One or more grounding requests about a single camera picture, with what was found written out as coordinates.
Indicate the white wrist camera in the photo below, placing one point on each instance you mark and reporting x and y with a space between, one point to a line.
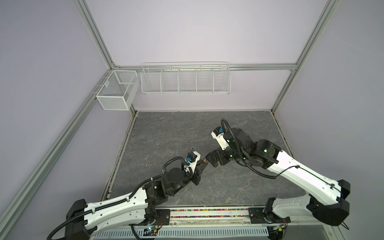
218 135
191 162

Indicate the white wire shelf basket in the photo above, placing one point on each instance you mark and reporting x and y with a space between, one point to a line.
186 78

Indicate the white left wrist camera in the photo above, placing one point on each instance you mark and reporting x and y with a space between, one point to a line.
191 162

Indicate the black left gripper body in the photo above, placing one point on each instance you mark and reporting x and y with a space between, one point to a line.
195 177

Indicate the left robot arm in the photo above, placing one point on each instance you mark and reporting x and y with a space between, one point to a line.
85 220

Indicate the aluminium enclosure frame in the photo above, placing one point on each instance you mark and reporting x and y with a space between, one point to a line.
57 140

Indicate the white mesh box basket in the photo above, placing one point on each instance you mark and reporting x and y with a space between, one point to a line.
119 90

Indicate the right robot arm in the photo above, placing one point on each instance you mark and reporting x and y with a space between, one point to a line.
325 199

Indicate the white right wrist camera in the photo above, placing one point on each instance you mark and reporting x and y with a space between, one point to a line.
218 135

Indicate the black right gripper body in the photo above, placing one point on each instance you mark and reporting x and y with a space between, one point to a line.
224 156

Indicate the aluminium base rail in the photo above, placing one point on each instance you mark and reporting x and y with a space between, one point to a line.
221 223

